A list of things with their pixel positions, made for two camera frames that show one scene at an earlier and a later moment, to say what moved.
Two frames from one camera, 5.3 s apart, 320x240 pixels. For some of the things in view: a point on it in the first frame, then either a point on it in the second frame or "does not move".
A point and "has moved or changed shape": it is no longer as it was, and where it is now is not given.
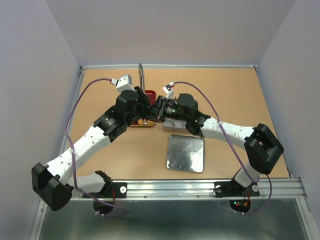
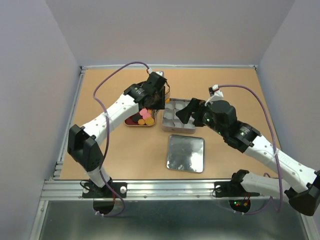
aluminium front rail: [280, 188] does not move
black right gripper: [157, 110] to [194, 105]
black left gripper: [143, 100] to [161, 105]
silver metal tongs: [141, 75] has moved or changed shape
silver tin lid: [185, 153] does not move
